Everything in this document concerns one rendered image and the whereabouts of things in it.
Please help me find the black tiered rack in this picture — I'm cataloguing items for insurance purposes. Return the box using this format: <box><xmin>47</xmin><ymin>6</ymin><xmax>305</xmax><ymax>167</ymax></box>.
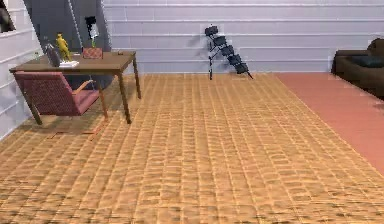
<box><xmin>204</xmin><ymin>24</ymin><xmax>254</xmax><ymax>81</ymax></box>

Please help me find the brown wooden table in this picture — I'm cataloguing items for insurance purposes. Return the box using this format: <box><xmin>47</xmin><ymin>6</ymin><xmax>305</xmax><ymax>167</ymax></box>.
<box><xmin>9</xmin><ymin>50</ymin><xmax>142</xmax><ymax>125</ymax></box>

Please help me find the red woven plant pot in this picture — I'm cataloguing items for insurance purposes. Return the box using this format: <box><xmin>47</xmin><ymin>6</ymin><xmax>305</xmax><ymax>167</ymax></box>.
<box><xmin>81</xmin><ymin>46</ymin><xmax>104</xmax><ymax>60</ymax></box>

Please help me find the black flower plant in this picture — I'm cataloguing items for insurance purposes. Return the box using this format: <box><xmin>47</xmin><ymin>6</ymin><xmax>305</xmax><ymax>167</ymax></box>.
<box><xmin>84</xmin><ymin>15</ymin><xmax>100</xmax><ymax>48</ymax></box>

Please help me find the white statue base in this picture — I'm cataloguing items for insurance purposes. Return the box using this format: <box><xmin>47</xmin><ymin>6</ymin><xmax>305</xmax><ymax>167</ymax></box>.
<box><xmin>58</xmin><ymin>60</ymin><xmax>80</xmax><ymax>69</ymax></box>

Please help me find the red woven armchair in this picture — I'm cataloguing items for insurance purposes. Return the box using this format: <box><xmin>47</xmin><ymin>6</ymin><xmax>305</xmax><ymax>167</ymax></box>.
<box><xmin>13</xmin><ymin>70</ymin><xmax>109</xmax><ymax>126</ymax></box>

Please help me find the yellow figurine statue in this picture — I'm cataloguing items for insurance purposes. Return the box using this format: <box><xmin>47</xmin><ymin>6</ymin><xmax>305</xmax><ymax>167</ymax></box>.
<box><xmin>55</xmin><ymin>32</ymin><xmax>73</xmax><ymax>62</ymax></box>

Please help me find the dark brown sofa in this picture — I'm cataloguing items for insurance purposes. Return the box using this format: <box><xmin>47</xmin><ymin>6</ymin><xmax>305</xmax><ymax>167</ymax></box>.
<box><xmin>331</xmin><ymin>37</ymin><xmax>384</xmax><ymax>98</ymax></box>

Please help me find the dark teal cushion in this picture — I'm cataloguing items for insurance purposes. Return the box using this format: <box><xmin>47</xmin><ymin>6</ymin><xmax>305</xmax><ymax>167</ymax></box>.
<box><xmin>349</xmin><ymin>54</ymin><xmax>384</xmax><ymax>69</ymax></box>

